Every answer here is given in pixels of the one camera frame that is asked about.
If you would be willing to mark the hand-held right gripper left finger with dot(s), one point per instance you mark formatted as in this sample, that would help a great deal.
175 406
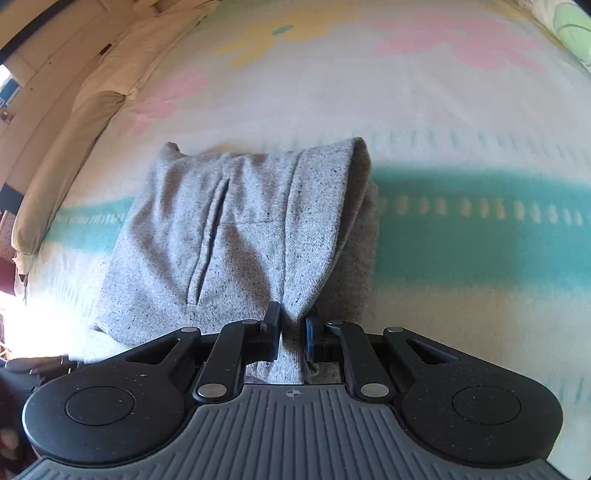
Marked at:
276 339

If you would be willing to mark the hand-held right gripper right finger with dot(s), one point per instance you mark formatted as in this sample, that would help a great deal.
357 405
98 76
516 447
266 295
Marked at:
308 337

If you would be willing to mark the grey speckled pants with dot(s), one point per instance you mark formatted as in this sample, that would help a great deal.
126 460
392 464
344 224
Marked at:
240 240

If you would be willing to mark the pastel floral bed blanket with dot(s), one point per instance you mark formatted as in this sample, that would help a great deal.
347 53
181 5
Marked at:
438 138

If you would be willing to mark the beige pillow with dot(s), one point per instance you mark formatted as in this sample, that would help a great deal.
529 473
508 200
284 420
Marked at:
69 152

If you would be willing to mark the wooden headboard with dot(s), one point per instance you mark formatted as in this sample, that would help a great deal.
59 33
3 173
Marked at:
51 50

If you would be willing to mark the folded patterned white quilt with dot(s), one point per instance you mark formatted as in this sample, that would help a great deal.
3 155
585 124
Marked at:
568 27

